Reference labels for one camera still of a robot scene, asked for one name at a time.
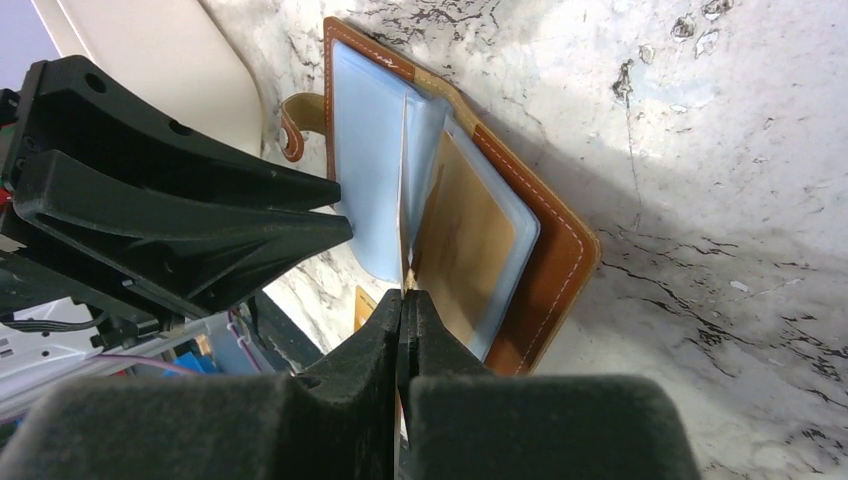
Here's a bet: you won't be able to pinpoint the gold credit card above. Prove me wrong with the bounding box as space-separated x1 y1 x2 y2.
415 131 515 346

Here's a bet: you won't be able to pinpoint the white rectangular plastic tray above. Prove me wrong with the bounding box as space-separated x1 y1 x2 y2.
33 0 264 156

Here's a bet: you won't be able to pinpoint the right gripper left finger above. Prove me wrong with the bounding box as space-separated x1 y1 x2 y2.
1 290 402 479

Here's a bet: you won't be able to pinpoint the brown leather card holder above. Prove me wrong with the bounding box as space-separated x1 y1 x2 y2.
281 17 602 375

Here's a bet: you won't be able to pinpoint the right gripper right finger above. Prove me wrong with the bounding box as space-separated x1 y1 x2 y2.
401 290 699 479

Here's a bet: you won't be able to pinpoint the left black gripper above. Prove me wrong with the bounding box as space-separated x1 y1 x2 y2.
1 55 352 332

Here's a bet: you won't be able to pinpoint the small blue object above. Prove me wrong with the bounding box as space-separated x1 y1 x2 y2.
171 352 219 374

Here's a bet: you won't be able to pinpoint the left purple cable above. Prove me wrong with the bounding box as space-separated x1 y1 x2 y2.
99 307 263 378

